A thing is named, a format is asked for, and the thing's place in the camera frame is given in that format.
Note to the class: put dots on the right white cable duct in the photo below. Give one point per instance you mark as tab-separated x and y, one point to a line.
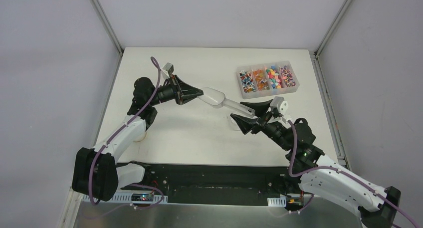
277	202

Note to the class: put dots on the clear plastic round jar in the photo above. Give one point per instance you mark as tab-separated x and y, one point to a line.
232	124

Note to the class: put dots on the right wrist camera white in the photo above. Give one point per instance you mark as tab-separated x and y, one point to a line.
278	109

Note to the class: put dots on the clear plastic scoop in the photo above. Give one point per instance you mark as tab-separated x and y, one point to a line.
217	99

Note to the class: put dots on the clear divided candy box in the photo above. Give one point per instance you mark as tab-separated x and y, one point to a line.
266	79

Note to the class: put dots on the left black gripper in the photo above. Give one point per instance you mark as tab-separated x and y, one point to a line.
177	91

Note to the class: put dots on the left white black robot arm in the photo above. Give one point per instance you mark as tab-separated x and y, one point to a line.
96	172

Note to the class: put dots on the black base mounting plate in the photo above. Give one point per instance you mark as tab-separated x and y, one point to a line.
219	184

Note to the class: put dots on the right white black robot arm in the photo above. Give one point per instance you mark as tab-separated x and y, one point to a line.
312	170

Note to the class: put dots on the left white cable duct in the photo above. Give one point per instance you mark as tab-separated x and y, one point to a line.
139	198

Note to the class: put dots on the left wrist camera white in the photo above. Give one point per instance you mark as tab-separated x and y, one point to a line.
167	70

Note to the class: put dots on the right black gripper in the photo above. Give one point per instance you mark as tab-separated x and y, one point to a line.
255	124

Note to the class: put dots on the white cable duct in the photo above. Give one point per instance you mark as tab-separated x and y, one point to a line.
277	202
139	198

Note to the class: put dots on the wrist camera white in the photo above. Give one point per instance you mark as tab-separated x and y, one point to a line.
278	109
167	70

